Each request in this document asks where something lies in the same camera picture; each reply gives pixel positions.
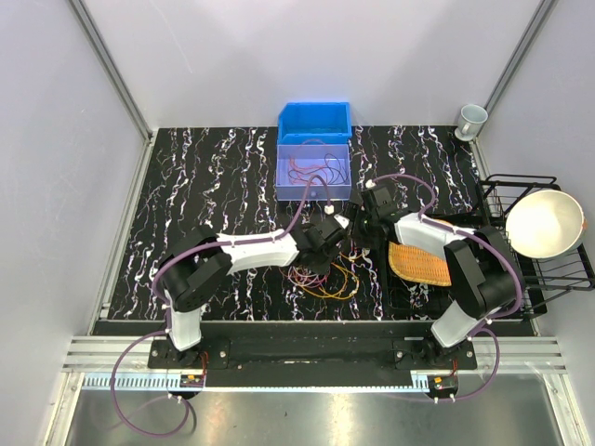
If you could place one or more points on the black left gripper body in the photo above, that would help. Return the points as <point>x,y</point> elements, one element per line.
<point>325,255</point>

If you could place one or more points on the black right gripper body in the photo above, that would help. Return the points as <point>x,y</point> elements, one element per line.
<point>363,230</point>

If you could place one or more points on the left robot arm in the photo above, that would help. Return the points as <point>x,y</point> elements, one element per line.
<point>192,270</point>

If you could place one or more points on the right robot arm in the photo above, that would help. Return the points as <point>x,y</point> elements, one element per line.
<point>481,275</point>

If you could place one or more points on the woven orange bamboo mat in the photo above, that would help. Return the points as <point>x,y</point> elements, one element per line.
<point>415,265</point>

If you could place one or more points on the black plastic tray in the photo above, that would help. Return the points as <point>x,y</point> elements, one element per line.
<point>413,300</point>

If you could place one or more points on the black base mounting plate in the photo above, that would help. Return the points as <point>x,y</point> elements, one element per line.
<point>313,354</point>

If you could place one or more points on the lavender plastic tray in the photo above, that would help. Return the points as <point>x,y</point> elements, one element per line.
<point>297,163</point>

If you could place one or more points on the blue plastic bin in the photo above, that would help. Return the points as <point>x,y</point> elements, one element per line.
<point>328,121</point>

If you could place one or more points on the white ceramic mug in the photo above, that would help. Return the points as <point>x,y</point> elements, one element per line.
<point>470,121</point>

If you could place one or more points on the large white bowl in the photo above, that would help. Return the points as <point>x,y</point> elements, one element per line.
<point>546,224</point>

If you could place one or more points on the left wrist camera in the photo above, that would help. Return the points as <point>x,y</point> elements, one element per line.
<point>344,222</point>

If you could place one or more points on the black wire dish rack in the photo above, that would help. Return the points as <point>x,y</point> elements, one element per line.
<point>545,279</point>

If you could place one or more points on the aluminium frame rail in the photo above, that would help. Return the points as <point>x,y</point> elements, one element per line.
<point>518,355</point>

